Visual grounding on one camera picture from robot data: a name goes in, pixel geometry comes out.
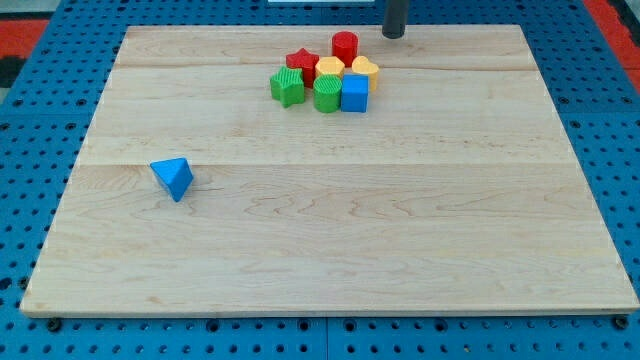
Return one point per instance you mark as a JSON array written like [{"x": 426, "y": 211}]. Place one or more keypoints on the green cylinder block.
[{"x": 327, "y": 93}]

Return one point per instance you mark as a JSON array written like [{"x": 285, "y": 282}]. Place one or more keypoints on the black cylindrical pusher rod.
[{"x": 395, "y": 18}]

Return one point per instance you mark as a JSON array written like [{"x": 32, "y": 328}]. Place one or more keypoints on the yellow hexagon block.
[{"x": 329, "y": 66}]

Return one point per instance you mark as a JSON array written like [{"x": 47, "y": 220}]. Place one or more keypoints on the blue triangle block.
[{"x": 174, "y": 176}]

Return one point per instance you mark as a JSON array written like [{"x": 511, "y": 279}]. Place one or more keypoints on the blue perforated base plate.
[{"x": 48, "y": 109}]

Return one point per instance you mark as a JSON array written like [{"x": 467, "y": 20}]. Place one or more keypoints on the blue cube block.
[{"x": 355, "y": 92}]

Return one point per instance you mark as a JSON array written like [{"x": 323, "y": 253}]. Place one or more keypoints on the green star block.
[{"x": 287, "y": 86}]

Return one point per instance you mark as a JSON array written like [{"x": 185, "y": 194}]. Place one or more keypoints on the red star block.
[{"x": 306, "y": 61}]

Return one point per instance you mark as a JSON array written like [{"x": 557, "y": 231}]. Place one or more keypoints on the red cylinder block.
[{"x": 344, "y": 46}]

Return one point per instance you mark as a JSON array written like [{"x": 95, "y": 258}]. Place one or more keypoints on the wooden board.
[{"x": 457, "y": 193}]

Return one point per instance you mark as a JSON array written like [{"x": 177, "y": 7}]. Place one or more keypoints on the yellow heart block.
[{"x": 363, "y": 66}]

